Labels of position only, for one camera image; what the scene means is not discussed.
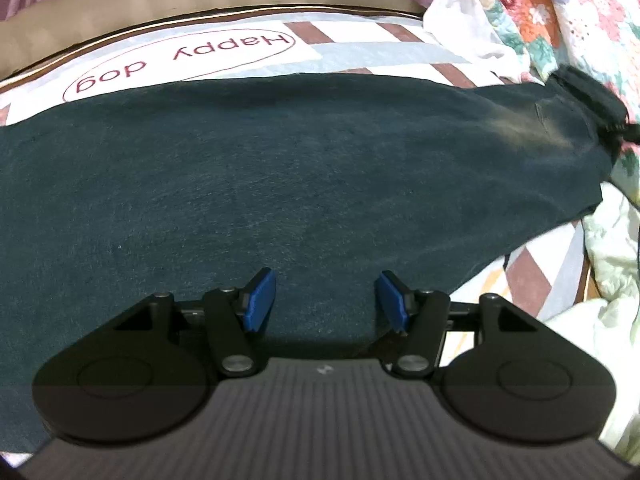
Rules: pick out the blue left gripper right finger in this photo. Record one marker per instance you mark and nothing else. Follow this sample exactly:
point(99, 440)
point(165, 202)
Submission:
point(396, 300)

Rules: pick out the checked Happy dog blanket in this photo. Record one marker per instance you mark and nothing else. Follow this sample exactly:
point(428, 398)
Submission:
point(546, 276)

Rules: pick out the floral patterned quilt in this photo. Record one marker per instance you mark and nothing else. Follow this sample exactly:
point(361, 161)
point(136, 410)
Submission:
point(601, 38)

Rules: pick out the beige mattress edge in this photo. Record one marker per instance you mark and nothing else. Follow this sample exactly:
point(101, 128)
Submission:
point(175, 5)

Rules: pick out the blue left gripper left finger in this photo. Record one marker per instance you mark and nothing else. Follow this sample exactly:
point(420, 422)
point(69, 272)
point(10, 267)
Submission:
point(256, 299)

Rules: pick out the dark blue denim jeans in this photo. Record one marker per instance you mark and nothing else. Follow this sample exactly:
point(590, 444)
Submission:
point(326, 178)

